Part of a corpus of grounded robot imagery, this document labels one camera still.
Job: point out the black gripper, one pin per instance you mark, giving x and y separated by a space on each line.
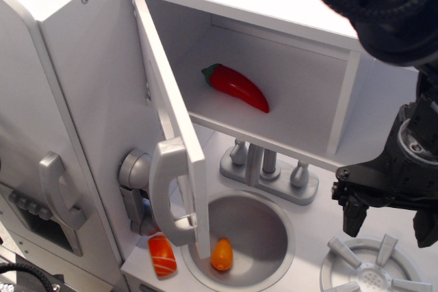
403 176

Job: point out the white microwave door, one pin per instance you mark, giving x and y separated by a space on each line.
178 178

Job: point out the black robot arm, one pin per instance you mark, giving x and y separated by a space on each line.
398 32

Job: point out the white toy microwave cabinet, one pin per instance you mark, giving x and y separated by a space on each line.
290 49

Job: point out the grey toy stove burner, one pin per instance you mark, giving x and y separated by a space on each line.
363 264

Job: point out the grey toy faucet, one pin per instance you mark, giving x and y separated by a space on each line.
259 167

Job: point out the grey round sink bowl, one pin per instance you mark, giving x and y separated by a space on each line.
261 236

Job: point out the orange toy carrot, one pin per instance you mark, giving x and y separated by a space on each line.
222 256

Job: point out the red toy chili pepper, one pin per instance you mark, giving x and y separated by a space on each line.
235 84

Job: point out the salmon sushi toy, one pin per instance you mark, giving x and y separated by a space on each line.
162 256

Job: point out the white toy fridge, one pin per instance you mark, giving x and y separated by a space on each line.
73 83

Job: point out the grey fridge ice dispenser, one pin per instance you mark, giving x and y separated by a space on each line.
37 218

